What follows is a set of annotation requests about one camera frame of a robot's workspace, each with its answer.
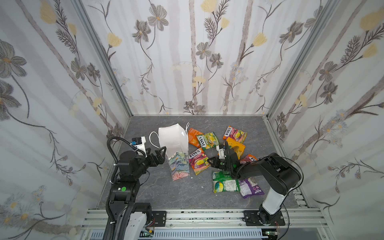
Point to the orange snack packet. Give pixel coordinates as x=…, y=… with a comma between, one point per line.
x=192, y=135

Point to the purple Fox's berries bag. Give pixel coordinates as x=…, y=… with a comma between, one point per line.
x=249, y=188

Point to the yellow mango Lot100 bag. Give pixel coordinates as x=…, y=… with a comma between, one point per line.
x=236, y=146

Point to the aluminium front rail frame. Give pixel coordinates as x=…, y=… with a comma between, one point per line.
x=302, y=223

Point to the white ribbed cable duct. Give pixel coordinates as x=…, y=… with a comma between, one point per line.
x=203, y=234

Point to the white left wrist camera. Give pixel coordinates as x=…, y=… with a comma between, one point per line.
x=139, y=143

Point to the pink Fox's candy bag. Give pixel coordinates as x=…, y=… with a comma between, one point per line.
x=199, y=161

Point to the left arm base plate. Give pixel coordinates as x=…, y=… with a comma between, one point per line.
x=158, y=219

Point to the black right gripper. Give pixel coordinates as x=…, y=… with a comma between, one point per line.
x=223, y=162

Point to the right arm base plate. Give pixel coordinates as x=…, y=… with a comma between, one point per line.
x=263, y=218

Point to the green yellow Fox's candy bag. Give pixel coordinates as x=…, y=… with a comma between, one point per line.
x=208, y=141

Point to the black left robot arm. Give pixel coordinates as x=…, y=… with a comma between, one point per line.
x=127, y=219

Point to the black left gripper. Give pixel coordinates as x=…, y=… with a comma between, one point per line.
x=154, y=163

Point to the green Fox's tea candy bag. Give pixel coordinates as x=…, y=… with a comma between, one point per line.
x=223, y=182

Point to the floral white paper bag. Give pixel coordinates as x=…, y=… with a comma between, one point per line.
x=175, y=139

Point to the red yellow Fox's candy bag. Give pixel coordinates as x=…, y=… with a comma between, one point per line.
x=248, y=159

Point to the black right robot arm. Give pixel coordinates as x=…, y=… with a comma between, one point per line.
x=282, y=177

